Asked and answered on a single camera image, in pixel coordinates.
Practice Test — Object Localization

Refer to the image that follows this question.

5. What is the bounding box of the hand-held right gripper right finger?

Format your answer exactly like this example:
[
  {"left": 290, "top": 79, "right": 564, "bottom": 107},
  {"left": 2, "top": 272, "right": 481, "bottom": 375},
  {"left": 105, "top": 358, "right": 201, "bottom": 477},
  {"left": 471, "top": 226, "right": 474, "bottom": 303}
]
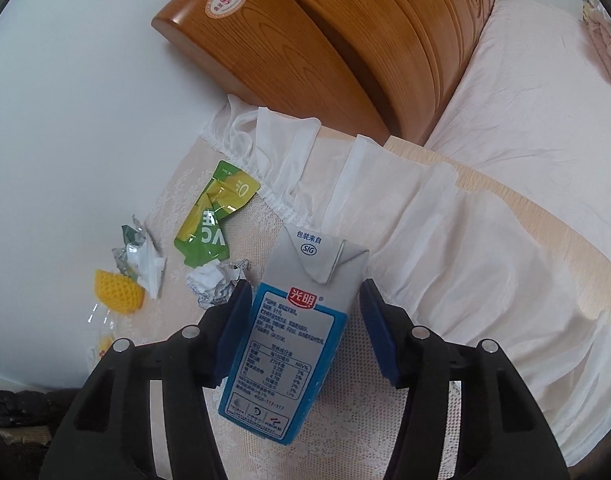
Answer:
[{"left": 359, "top": 278, "right": 571, "bottom": 480}]

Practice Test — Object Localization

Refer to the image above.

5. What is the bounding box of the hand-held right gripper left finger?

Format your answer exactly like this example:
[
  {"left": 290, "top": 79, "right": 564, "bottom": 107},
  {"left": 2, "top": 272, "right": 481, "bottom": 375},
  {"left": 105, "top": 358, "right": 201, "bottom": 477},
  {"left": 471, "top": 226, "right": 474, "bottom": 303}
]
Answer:
[{"left": 38, "top": 279, "right": 254, "bottom": 480}]

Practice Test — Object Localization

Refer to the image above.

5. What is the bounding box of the white paper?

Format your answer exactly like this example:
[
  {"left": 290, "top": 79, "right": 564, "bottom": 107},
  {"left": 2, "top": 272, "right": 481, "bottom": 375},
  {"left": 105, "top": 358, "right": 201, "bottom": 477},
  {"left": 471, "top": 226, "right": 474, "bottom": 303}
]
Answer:
[{"left": 186, "top": 259, "right": 250, "bottom": 309}]

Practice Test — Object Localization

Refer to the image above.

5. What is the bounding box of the blue and white milk carton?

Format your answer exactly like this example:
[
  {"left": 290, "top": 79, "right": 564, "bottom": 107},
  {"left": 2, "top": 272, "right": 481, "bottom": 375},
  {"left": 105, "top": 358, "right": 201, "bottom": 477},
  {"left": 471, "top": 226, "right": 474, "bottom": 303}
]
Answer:
[{"left": 218, "top": 225, "right": 371, "bottom": 447}]

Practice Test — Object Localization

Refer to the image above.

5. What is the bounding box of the green and yellow drink pouch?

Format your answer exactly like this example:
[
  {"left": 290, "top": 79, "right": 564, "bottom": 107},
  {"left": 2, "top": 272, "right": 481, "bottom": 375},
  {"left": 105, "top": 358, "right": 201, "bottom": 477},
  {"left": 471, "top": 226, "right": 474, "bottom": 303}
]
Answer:
[{"left": 174, "top": 161, "right": 261, "bottom": 267}]

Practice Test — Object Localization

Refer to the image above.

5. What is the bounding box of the green and white torn wrapper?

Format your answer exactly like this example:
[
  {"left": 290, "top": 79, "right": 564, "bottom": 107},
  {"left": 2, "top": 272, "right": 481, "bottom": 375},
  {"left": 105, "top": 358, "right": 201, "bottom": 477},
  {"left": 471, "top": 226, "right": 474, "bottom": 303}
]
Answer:
[{"left": 110, "top": 215, "right": 167, "bottom": 301}]

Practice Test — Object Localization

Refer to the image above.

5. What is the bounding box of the yellow foam fruit net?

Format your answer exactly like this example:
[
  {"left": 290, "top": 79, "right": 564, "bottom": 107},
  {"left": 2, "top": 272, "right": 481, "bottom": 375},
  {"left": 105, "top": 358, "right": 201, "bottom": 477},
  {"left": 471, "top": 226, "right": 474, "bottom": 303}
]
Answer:
[{"left": 94, "top": 269, "right": 145, "bottom": 316}]

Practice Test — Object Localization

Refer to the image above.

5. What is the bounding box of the clear plastic wrapper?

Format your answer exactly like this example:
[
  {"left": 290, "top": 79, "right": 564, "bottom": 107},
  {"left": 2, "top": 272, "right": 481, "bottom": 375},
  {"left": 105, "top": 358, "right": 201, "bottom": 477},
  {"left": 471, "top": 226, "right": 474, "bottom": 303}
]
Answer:
[{"left": 86, "top": 305, "right": 119, "bottom": 366}]

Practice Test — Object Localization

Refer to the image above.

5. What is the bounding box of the pink lace tablecloth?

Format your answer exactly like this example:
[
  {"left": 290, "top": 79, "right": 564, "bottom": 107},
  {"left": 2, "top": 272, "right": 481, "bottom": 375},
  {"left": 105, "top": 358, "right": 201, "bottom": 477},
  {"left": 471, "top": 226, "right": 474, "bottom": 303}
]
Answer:
[{"left": 136, "top": 94, "right": 611, "bottom": 480}]

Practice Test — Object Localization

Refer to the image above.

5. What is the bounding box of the black puffer jacket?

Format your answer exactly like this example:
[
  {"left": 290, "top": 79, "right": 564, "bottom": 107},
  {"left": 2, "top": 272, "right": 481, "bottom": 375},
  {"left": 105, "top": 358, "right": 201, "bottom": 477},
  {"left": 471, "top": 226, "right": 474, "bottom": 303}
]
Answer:
[{"left": 0, "top": 387, "right": 81, "bottom": 480}]

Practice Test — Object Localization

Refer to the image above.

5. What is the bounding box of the pink bed sheet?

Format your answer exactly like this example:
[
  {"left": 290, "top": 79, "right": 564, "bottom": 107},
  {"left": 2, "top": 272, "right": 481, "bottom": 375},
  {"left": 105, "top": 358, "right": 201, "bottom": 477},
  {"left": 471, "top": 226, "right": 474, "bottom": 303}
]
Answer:
[{"left": 425, "top": 0, "right": 611, "bottom": 241}]

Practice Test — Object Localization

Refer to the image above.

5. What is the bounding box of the wooden headboard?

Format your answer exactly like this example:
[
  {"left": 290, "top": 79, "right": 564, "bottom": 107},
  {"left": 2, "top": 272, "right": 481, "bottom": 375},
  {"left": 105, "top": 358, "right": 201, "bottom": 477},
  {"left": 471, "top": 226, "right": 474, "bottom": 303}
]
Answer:
[{"left": 152, "top": 0, "right": 500, "bottom": 147}]

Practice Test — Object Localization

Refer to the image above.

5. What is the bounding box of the pink pillow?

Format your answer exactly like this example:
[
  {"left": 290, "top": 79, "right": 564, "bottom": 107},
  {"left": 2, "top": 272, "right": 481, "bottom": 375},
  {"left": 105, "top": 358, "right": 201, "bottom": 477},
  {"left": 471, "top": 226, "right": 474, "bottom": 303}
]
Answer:
[{"left": 580, "top": 0, "right": 611, "bottom": 96}]

